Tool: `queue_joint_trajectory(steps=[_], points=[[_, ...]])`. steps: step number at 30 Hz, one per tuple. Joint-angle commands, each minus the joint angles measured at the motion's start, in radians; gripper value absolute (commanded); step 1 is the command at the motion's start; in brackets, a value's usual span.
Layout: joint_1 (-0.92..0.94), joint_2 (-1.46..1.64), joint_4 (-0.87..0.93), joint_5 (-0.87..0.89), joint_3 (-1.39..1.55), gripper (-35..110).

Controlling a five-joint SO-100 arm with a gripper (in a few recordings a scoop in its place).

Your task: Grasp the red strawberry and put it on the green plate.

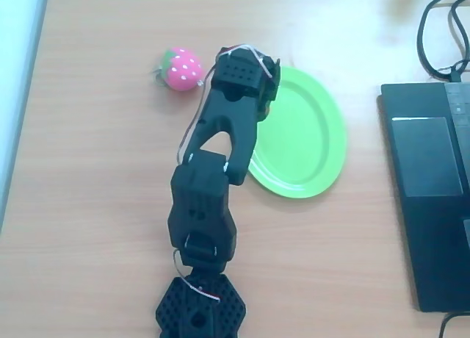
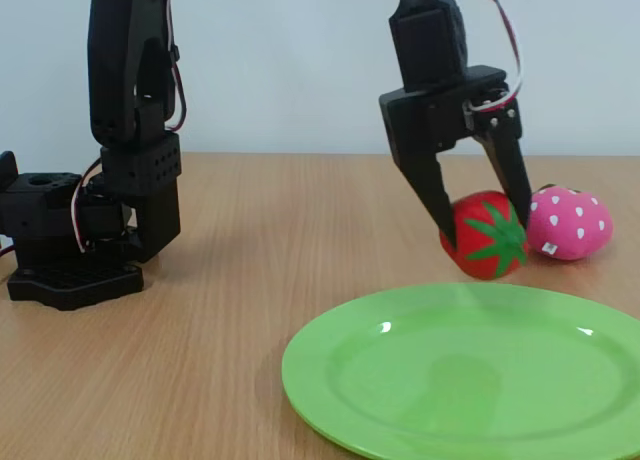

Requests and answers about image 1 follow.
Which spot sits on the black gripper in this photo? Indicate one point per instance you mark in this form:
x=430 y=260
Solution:
x=270 y=90

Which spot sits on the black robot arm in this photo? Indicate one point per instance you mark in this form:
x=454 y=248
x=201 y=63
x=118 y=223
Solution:
x=227 y=110

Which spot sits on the green oval plate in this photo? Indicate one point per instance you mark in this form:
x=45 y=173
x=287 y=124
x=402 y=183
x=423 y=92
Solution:
x=304 y=139

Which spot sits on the pink toy strawberry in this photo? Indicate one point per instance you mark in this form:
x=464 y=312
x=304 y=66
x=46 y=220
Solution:
x=183 y=70

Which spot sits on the metal keyring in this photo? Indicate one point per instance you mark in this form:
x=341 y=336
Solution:
x=157 y=77

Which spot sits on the black laptop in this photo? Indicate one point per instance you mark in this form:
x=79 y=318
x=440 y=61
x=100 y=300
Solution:
x=426 y=205

